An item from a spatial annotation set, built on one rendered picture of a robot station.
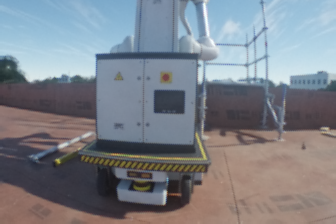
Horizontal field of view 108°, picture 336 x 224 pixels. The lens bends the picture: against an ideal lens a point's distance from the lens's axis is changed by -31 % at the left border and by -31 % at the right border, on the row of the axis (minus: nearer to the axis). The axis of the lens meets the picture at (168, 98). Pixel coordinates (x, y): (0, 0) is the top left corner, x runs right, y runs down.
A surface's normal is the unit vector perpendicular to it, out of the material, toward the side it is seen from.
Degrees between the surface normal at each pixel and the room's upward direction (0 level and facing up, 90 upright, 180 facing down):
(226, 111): 90
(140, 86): 90
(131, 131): 90
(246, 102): 90
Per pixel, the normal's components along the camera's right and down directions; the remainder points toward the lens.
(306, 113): -0.21, 0.07
